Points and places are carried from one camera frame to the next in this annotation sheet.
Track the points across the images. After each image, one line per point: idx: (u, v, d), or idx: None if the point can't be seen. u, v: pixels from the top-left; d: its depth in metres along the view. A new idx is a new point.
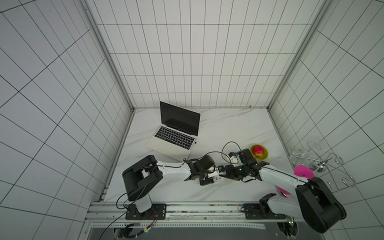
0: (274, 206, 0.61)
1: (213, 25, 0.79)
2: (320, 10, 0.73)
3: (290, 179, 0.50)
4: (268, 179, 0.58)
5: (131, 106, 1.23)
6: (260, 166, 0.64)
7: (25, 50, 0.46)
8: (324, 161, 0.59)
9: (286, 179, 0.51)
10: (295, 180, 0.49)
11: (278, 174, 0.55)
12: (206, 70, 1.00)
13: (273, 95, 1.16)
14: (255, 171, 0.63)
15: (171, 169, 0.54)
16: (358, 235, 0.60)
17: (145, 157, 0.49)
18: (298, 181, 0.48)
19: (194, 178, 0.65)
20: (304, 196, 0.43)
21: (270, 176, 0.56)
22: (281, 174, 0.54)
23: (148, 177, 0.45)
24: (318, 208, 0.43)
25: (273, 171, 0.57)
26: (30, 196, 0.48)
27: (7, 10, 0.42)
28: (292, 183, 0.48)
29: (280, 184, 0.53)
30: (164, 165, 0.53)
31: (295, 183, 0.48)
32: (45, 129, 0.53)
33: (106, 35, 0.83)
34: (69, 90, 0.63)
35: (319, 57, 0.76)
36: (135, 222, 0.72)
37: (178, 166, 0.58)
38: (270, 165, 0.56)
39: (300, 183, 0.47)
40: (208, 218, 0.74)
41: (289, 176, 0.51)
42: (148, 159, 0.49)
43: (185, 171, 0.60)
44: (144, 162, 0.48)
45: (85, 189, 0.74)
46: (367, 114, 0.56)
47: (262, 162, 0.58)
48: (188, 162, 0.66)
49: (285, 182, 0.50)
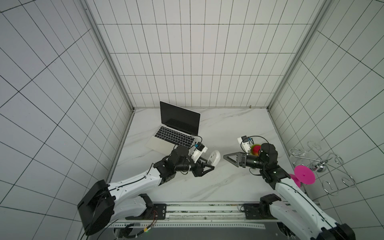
0: (277, 215, 0.61)
1: (213, 25, 0.79)
2: (320, 11, 0.73)
3: (314, 213, 0.45)
4: (285, 195, 0.53)
5: (130, 106, 1.23)
6: (279, 178, 0.57)
7: (24, 49, 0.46)
8: (324, 161, 0.59)
9: (310, 212, 0.45)
10: (321, 219, 0.43)
11: (303, 201, 0.48)
12: (206, 70, 1.00)
13: (273, 95, 1.16)
14: (271, 177, 0.58)
15: (129, 186, 0.48)
16: (358, 235, 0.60)
17: (94, 184, 0.44)
18: (324, 222, 0.43)
19: (168, 179, 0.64)
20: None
21: (289, 195, 0.51)
22: (306, 203, 0.48)
23: (100, 207, 0.40)
24: None
25: (295, 192, 0.51)
26: (30, 196, 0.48)
27: (7, 10, 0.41)
28: (316, 220, 0.43)
29: (298, 210, 0.49)
30: (119, 186, 0.46)
31: (320, 222, 0.43)
32: (45, 129, 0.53)
33: (107, 35, 0.83)
34: (69, 89, 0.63)
35: (319, 57, 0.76)
36: (135, 222, 0.72)
37: (138, 179, 0.51)
38: (291, 182, 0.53)
39: (326, 226, 0.42)
40: (208, 218, 0.74)
41: (314, 210, 0.46)
42: (97, 185, 0.44)
43: (152, 180, 0.55)
44: (93, 190, 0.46)
45: (85, 189, 0.74)
46: (367, 114, 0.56)
47: (284, 174, 0.58)
48: (157, 166, 0.59)
49: (307, 214, 0.45)
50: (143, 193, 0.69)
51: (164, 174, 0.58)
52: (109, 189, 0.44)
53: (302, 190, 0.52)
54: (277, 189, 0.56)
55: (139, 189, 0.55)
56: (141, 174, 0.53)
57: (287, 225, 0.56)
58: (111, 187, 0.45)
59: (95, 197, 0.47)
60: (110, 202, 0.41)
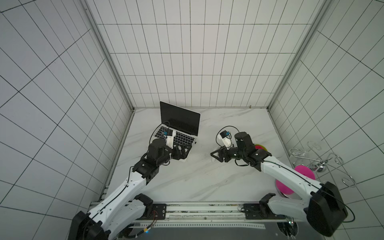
0: (276, 210, 0.61)
1: (213, 25, 0.79)
2: (320, 11, 0.73)
3: (301, 182, 0.46)
4: (271, 173, 0.54)
5: (131, 106, 1.23)
6: (262, 158, 0.58)
7: (24, 49, 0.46)
8: (324, 161, 0.59)
9: (297, 182, 0.46)
10: (308, 185, 0.45)
11: (289, 174, 0.49)
12: (206, 70, 1.00)
13: (273, 95, 1.16)
14: (255, 160, 0.58)
15: (111, 205, 0.45)
16: (359, 235, 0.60)
17: (73, 218, 0.40)
18: (311, 186, 0.44)
19: (154, 175, 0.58)
20: (320, 207, 0.41)
21: (275, 172, 0.52)
22: (292, 174, 0.49)
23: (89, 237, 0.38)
24: (329, 216, 0.41)
25: (279, 167, 0.52)
26: (29, 196, 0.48)
27: (7, 9, 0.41)
28: (305, 188, 0.44)
29: (286, 183, 0.49)
30: (103, 207, 0.43)
31: (308, 188, 0.44)
32: (45, 129, 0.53)
33: (106, 35, 0.83)
34: (69, 90, 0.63)
35: (319, 57, 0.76)
36: (135, 222, 0.72)
37: (120, 192, 0.48)
38: (273, 158, 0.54)
39: (314, 189, 0.45)
40: (208, 218, 0.74)
41: (300, 179, 0.47)
42: (76, 218, 0.40)
43: (135, 185, 0.53)
44: (74, 226, 0.40)
45: (85, 189, 0.74)
46: (366, 114, 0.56)
47: (265, 153, 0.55)
48: (136, 168, 0.56)
49: (295, 184, 0.46)
50: (138, 194, 0.68)
51: (146, 173, 0.56)
52: (91, 217, 0.41)
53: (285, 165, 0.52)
54: (263, 170, 0.56)
55: (126, 200, 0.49)
56: (121, 185, 0.50)
57: (286, 214, 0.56)
58: (92, 214, 0.41)
59: (79, 231, 0.43)
60: (98, 228, 0.39)
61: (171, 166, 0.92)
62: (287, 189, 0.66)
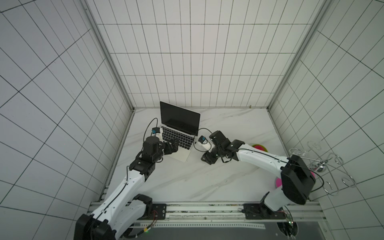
0: (273, 205, 0.61)
1: (213, 25, 0.79)
2: (320, 11, 0.73)
3: (272, 160, 0.50)
4: (247, 159, 0.56)
5: (131, 106, 1.23)
6: (236, 148, 0.61)
7: (25, 49, 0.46)
8: (324, 161, 0.59)
9: (269, 161, 0.50)
10: (277, 162, 0.48)
11: (262, 156, 0.52)
12: (206, 70, 1.00)
13: (273, 95, 1.16)
14: (231, 151, 0.60)
15: (115, 202, 0.45)
16: (359, 235, 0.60)
17: (77, 222, 0.39)
18: (280, 162, 0.48)
19: (152, 171, 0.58)
20: (289, 178, 0.44)
21: (250, 157, 0.55)
22: (264, 156, 0.52)
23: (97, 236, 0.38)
24: (299, 185, 0.45)
25: (253, 152, 0.56)
26: (29, 196, 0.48)
27: (7, 10, 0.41)
28: (275, 165, 0.48)
29: (261, 165, 0.52)
30: (106, 206, 0.43)
31: (278, 164, 0.48)
32: (45, 129, 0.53)
33: (106, 35, 0.83)
34: (69, 90, 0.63)
35: (319, 57, 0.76)
36: (135, 222, 0.72)
37: (121, 190, 0.48)
38: (246, 146, 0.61)
39: (283, 164, 0.48)
40: (208, 218, 0.74)
41: (270, 158, 0.51)
42: (80, 221, 0.39)
43: (135, 182, 0.53)
44: (80, 229, 0.39)
45: (85, 189, 0.74)
46: (366, 114, 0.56)
47: (238, 143, 0.63)
48: (132, 166, 0.56)
49: (268, 164, 0.49)
50: (136, 195, 0.67)
51: (144, 170, 0.57)
52: (95, 218, 0.41)
53: (257, 149, 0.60)
54: (240, 158, 0.58)
55: (128, 197, 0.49)
56: (121, 184, 0.50)
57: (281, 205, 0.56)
58: (96, 215, 0.41)
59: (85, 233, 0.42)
60: (105, 225, 0.39)
61: (171, 166, 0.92)
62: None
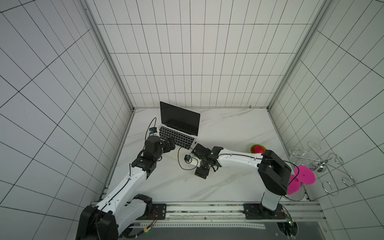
0: (271, 205, 0.62)
1: (213, 25, 0.79)
2: (320, 11, 0.73)
3: (248, 160, 0.52)
4: (227, 162, 0.58)
5: (131, 106, 1.23)
6: (215, 156, 0.62)
7: (24, 49, 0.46)
8: (324, 161, 0.59)
9: (246, 161, 0.52)
10: (253, 160, 0.50)
11: (239, 157, 0.55)
12: (206, 70, 1.00)
13: (273, 95, 1.16)
14: (212, 159, 0.61)
15: (120, 195, 0.46)
16: (359, 235, 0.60)
17: (81, 215, 0.40)
18: (256, 159, 0.50)
19: (153, 170, 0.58)
20: (267, 174, 0.46)
21: (229, 161, 0.56)
22: (241, 157, 0.54)
23: (101, 226, 0.39)
24: (277, 179, 0.47)
25: (231, 155, 0.57)
26: (29, 196, 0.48)
27: (7, 10, 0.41)
28: (252, 164, 0.50)
29: (240, 166, 0.54)
30: (110, 198, 0.44)
31: (254, 163, 0.50)
32: (45, 129, 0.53)
33: (106, 35, 0.83)
34: (69, 89, 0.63)
35: (319, 57, 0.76)
36: (135, 222, 0.72)
37: (124, 185, 0.49)
38: (224, 151, 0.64)
39: (258, 161, 0.50)
40: (208, 218, 0.74)
41: (247, 158, 0.53)
42: (85, 212, 0.40)
43: (138, 178, 0.55)
44: (84, 220, 0.40)
45: (85, 189, 0.74)
46: (366, 114, 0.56)
47: (216, 151, 0.64)
48: (135, 164, 0.57)
49: (245, 164, 0.51)
50: (136, 195, 0.67)
51: (145, 167, 0.58)
52: (100, 209, 0.41)
53: (235, 151, 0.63)
54: (221, 163, 0.60)
55: (130, 194, 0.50)
56: (124, 179, 0.51)
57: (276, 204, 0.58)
58: (100, 207, 0.42)
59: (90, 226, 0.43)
60: (109, 217, 0.40)
61: (171, 166, 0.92)
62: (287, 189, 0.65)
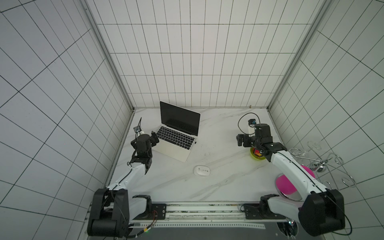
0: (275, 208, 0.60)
1: (213, 25, 0.79)
2: (320, 11, 0.73)
3: (306, 180, 0.46)
4: (280, 166, 0.53)
5: (131, 106, 1.23)
6: (275, 150, 0.58)
7: (25, 49, 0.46)
8: (324, 161, 0.59)
9: (302, 179, 0.46)
10: (311, 185, 0.44)
11: (297, 170, 0.49)
12: (206, 70, 1.00)
13: (273, 95, 1.16)
14: (267, 150, 0.58)
15: (127, 178, 0.51)
16: (360, 235, 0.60)
17: (94, 197, 0.42)
18: (315, 187, 0.44)
19: (150, 165, 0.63)
20: (313, 205, 0.40)
21: (283, 165, 0.52)
22: (300, 172, 0.48)
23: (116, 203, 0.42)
24: (321, 219, 0.42)
25: (289, 162, 0.52)
26: (30, 196, 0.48)
27: (7, 10, 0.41)
28: (307, 186, 0.44)
29: (291, 178, 0.48)
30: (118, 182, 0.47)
31: (310, 187, 0.44)
32: (45, 129, 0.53)
33: (106, 35, 0.83)
34: (69, 89, 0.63)
35: (319, 57, 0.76)
36: (135, 222, 0.72)
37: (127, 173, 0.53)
38: (288, 153, 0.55)
39: (316, 190, 0.43)
40: (208, 218, 0.74)
41: (306, 177, 0.46)
42: (98, 194, 0.43)
43: (139, 168, 0.60)
44: (98, 202, 0.42)
45: (85, 189, 0.74)
46: (366, 114, 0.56)
47: (280, 148, 0.58)
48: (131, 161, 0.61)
49: (299, 181, 0.46)
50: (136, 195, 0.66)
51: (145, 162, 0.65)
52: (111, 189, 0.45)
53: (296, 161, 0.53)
54: (273, 160, 0.56)
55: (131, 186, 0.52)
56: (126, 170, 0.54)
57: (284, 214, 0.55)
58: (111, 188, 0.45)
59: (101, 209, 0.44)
60: (123, 192, 0.43)
61: (171, 166, 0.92)
62: (287, 188, 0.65)
